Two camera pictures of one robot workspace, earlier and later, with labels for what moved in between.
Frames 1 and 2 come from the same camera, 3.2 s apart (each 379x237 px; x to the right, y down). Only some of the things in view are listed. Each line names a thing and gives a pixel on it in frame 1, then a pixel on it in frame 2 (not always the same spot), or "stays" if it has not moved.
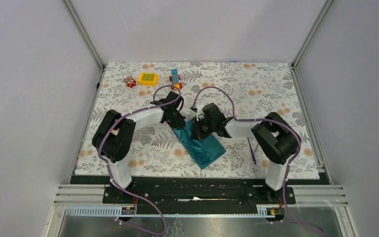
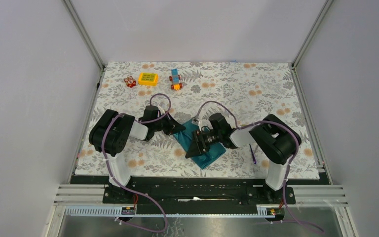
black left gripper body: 174,110 -> 161,124
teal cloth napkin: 205,151 stays
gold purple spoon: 254,160 stays
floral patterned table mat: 245,90 stays
